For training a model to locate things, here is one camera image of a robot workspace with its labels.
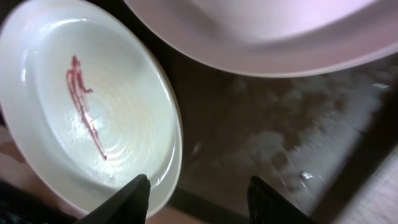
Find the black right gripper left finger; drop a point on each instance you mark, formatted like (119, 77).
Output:
(129, 205)

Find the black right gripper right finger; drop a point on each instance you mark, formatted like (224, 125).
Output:
(267, 206)

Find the cream white plate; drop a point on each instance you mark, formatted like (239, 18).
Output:
(87, 104)

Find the pink plate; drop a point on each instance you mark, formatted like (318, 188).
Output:
(274, 38)

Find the dark brown serving tray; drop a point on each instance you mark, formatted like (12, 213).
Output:
(294, 133)

